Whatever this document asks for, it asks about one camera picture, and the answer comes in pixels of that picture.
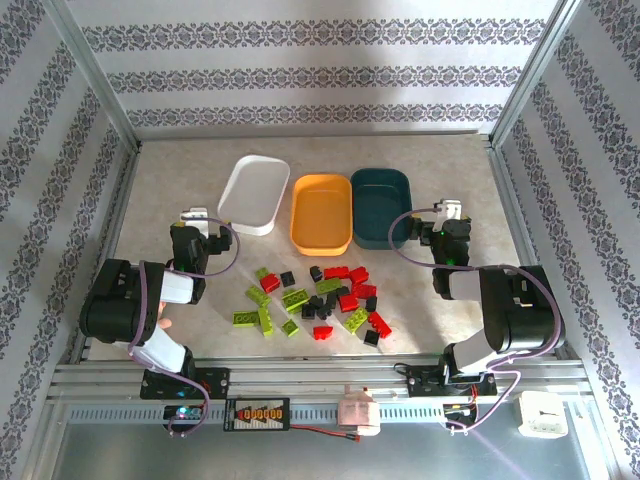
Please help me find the red wire bundle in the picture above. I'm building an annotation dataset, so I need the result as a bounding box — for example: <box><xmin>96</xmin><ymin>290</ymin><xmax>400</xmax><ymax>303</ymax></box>
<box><xmin>441</xmin><ymin>385</ymin><xmax>482</xmax><ymax>422</ymax></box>

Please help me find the black hub with lights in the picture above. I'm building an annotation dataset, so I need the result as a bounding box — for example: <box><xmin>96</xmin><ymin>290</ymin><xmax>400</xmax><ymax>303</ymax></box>
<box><xmin>163</xmin><ymin>404</ymin><xmax>207</xmax><ymax>422</ymax></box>

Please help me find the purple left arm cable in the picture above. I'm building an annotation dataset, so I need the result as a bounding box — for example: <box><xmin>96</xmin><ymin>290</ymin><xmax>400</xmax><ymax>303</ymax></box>
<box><xmin>127</xmin><ymin>212</ymin><xmax>242</xmax><ymax>439</ymax></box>

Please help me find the white plastic container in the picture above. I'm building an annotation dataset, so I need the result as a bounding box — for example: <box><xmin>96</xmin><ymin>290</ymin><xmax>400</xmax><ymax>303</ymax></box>
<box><xmin>216</xmin><ymin>154</ymin><xmax>292</xmax><ymax>238</ymax></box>

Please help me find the red and black wire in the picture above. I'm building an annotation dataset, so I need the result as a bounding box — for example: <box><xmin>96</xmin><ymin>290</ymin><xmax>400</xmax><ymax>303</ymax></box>
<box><xmin>289</xmin><ymin>423</ymin><xmax>362</xmax><ymax>444</ymax></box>

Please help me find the grey slotted cable duct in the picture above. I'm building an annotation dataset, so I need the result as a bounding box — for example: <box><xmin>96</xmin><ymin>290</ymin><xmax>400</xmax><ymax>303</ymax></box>
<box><xmin>67</xmin><ymin>402</ymin><xmax>519</xmax><ymax>425</ymax></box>

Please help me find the orange plastic container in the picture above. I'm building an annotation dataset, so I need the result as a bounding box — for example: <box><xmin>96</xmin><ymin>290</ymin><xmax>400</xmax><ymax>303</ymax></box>
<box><xmin>290</xmin><ymin>173</ymin><xmax>354</xmax><ymax>257</ymax></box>

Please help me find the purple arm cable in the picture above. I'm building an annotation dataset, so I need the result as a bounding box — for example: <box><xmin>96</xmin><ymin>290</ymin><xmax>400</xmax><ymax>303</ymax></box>
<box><xmin>127</xmin><ymin>212</ymin><xmax>242</xmax><ymax>439</ymax></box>
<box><xmin>388</xmin><ymin>208</ymin><xmax>566</xmax><ymax>436</ymax></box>

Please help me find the black power distribution board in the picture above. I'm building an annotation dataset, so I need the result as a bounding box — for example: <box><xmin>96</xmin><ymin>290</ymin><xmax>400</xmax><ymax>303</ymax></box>
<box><xmin>223</xmin><ymin>397</ymin><xmax>292</xmax><ymax>434</ymax></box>

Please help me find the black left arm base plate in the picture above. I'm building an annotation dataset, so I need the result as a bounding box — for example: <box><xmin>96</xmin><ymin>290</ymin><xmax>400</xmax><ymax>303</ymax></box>
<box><xmin>139</xmin><ymin>367</ymin><xmax>232</xmax><ymax>401</ymax></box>

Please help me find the teal plastic container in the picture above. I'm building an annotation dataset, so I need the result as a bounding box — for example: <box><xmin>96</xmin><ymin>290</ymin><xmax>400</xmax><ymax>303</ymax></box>
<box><xmin>349</xmin><ymin>167</ymin><xmax>414</xmax><ymax>250</ymax></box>

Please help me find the white power adapter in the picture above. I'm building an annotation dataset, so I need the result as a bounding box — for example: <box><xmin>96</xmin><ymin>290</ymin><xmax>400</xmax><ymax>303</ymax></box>
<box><xmin>514</xmin><ymin>390</ymin><xmax>569</xmax><ymax>440</ymax></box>

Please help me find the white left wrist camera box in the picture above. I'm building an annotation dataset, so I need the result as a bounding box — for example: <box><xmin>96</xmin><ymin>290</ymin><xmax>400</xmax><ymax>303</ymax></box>
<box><xmin>178</xmin><ymin>206</ymin><xmax>211</xmax><ymax>239</ymax></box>

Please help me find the aluminium frame post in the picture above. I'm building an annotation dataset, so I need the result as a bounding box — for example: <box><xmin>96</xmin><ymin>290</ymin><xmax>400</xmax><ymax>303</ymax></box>
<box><xmin>488</xmin><ymin>0</ymin><xmax>592</xmax><ymax>149</ymax></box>
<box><xmin>42</xmin><ymin>0</ymin><xmax>144</xmax><ymax>151</ymax></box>

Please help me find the aluminium side rail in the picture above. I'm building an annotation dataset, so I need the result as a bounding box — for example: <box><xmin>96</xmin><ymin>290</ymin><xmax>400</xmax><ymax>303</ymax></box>
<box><xmin>485</xmin><ymin>142</ymin><xmax>584</xmax><ymax>364</ymax></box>
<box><xmin>67</xmin><ymin>142</ymin><xmax>144</xmax><ymax>366</ymax></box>

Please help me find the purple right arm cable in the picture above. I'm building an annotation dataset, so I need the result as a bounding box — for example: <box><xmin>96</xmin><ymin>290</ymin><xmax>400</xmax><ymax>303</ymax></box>
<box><xmin>388</xmin><ymin>208</ymin><xmax>566</xmax><ymax>436</ymax></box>

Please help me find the pink tape-wrapped box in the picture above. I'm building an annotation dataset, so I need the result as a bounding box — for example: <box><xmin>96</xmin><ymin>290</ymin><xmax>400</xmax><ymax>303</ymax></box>
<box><xmin>336</xmin><ymin>386</ymin><xmax>384</xmax><ymax>439</ymax></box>

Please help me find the aluminium mounting rail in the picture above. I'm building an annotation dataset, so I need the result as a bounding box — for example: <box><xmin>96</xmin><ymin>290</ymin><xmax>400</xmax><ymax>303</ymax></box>
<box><xmin>47</xmin><ymin>355</ymin><xmax>589</xmax><ymax>401</ymax></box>

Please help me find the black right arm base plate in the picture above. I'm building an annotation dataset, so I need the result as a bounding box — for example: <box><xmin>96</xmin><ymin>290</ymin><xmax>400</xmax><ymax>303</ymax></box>
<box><xmin>407</xmin><ymin>366</ymin><xmax>499</xmax><ymax>399</ymax></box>

